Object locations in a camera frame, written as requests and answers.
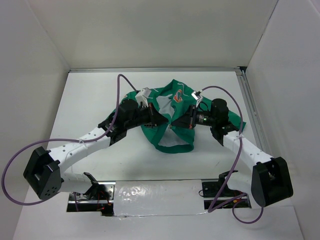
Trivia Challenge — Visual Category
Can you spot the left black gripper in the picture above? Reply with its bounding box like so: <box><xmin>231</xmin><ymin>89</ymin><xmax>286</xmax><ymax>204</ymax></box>
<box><xmin>125</xmin><ymin>102</ymin><xmax>168</xmax><ymax>130</ymax></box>

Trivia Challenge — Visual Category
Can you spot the green zip jacket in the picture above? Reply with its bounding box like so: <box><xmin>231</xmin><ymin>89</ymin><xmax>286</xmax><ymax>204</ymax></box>
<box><xmin>118</xmin><ymin>79</ymin><xmax>246</xmax><ymax>154</ymax></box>

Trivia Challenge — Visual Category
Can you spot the silver tape sheet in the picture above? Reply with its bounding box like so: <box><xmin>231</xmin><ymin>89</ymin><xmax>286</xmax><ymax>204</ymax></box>
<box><xmin>113</xmin><ymin>179</ymin><xmax>205</xmax><ymax>217</ymax></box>

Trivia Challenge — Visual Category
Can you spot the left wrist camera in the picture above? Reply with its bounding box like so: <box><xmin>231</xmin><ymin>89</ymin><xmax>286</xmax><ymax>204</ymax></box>
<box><xmin>135</xmin><ymin>87</ymin><xmax>152</xmax><ymax>107</ymax></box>

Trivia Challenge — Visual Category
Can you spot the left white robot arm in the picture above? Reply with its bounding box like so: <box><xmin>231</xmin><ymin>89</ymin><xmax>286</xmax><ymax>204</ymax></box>
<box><xmin>23</xmin><ymin>99</ymin><xmax>168</xmax><ymax>201</ymax></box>

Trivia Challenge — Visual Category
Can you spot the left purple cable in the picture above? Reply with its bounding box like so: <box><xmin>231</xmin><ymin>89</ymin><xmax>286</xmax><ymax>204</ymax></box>
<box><xmin>0</xmin><ymin>73</ymin><xmax>141</xmax><ymax>212</ymax></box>

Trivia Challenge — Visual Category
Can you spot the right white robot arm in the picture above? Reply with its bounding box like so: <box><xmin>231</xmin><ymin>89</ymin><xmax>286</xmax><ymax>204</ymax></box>
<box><xmin>172</xmin><ymin>98</ymin><xmax>294</xmax><ymax>207</ymax></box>

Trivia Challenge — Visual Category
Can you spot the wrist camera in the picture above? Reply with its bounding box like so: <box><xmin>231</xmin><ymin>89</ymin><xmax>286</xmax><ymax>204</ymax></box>
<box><xmin>135</xmin><ymin>87</ymin><xmax>152</xmax><ymax>107</ymax></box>
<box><xmin>191</xmin><ymin>90</ymin><xmax>203</xmax><ymax>108</ymax></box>

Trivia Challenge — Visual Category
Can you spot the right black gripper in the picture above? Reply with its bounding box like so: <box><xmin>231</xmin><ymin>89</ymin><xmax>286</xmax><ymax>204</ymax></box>
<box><xmin>171</xmin><ymin>104</ymin><xmax>217</xmax><ymax>129</ymax></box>

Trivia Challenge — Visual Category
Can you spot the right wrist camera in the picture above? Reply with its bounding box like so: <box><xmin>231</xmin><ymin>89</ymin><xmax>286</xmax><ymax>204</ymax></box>
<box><xmin>191</xmin><ymin>90</ymin><xmax>203</xmax><ymax>108</ymax></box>

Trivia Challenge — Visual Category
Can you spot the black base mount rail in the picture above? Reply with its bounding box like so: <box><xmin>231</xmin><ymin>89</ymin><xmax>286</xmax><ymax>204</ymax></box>
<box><xmin>66</xmin><ymin>179</ymin><xmax>252</xmax><ymax>217</ymax></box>

